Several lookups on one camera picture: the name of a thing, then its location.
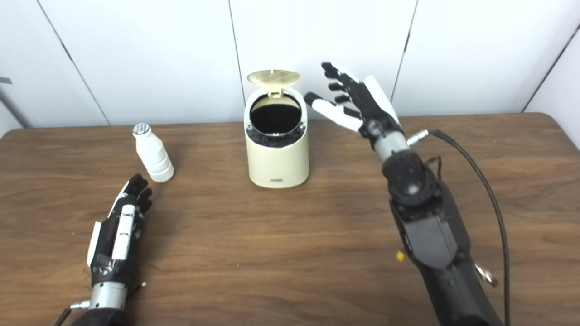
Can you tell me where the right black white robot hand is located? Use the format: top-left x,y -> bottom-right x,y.
304,62 -> 405,150

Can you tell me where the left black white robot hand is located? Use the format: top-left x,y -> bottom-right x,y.
86,173 -> 153,287

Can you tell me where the small white plastic bottle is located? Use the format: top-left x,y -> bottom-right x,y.
132,123 -> 175,183

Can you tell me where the round cream bin lid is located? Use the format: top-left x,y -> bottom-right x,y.
247,69 -> 301,98

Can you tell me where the cream-colored bin body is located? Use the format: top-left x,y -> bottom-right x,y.
244,85 -> 310,189

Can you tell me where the thick black left wrist cable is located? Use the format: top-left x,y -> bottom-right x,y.
54,300 -> 91,326

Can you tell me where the thick black wrist cable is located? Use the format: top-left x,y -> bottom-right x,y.
54,300 -> 91,326
407,129 -> 512,326

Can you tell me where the thin black right arm wire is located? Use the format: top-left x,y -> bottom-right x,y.
425,155 -> 444,182

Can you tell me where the thick black right wrist cable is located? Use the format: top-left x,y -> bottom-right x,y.
407,129 -> 512,326

